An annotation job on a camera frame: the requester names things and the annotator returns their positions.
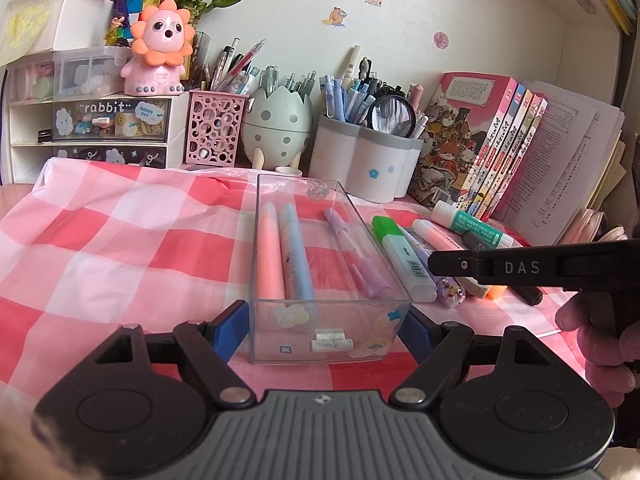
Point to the white flower pen holder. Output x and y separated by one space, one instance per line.
371 165

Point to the black magnifying glass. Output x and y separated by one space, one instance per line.
392 115

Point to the purple pen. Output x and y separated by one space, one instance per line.
364 271

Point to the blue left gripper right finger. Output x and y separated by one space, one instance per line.
419 334

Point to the orange highlighter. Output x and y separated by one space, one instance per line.
495 291

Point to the light blue pen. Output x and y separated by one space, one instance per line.
296 272

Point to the white drawer organizer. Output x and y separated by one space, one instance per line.
148 132

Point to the green white glue stick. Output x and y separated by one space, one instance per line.
458 221

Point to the red pink checkered cloth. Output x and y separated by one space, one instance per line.
92 246

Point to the blue spine cartoon book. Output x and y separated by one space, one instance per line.
476 195

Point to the white storage box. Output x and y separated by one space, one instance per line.
39 26

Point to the pink perforated pen holder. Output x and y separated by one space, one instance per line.
214 127

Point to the pencil lead refill case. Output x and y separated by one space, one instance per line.
473 287

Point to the right hand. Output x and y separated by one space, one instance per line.
607 357

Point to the green egg pen holder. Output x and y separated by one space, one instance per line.
276 128

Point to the pink lion toy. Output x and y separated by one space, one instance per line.
161 40

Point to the pink highlighter pen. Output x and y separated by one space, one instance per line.
269 279

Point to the clear plastic organizer tray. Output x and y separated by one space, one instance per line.
340 324

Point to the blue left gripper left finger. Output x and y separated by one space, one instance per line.
228 330

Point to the pink white correction pen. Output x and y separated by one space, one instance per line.
435 237

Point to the green cap highlighter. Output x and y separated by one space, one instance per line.
405 261

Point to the pink spine cartoon book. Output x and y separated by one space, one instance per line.
517 154

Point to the clear storage box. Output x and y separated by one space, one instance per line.
82 73

